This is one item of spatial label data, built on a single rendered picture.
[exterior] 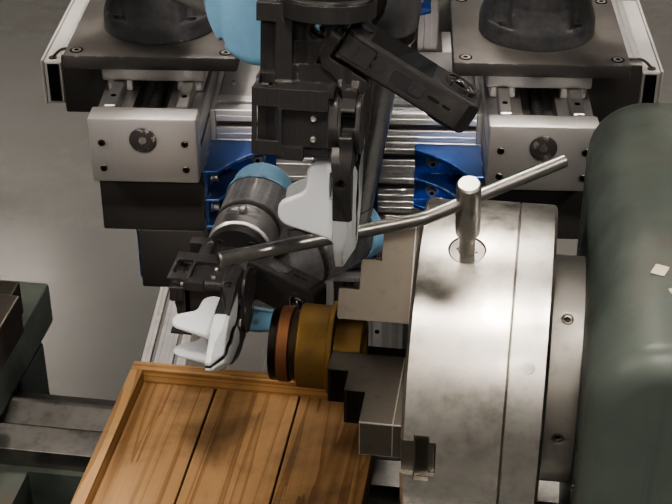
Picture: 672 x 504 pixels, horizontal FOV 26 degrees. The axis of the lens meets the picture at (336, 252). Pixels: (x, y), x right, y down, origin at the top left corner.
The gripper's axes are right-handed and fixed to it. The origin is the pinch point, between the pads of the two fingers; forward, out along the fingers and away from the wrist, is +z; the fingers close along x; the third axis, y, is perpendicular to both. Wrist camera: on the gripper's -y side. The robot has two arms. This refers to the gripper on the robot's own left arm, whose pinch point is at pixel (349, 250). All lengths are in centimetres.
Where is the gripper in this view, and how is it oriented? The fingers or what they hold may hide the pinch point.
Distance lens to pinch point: 114.2
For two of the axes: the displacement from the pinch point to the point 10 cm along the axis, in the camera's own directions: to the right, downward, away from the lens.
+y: -9.9, -0.8, 1.2
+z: -0.2, 9.2, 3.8
